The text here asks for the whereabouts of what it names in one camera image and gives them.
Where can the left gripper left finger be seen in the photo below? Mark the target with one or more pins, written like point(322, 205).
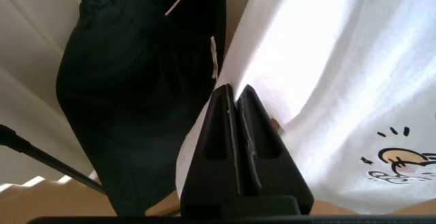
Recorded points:
point(211, 176)

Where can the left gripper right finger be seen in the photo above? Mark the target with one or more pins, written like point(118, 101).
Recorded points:
point(276, 176)

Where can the black shorts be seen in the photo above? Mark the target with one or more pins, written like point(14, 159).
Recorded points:
point(119, 98)

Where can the white garment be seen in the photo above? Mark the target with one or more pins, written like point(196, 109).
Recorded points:
point(323, 64)

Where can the pink clothes hanger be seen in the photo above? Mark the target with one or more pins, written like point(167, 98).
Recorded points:
point(177, 1)

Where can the black clothes rack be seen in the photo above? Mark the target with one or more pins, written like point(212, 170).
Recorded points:
point(34, 150)

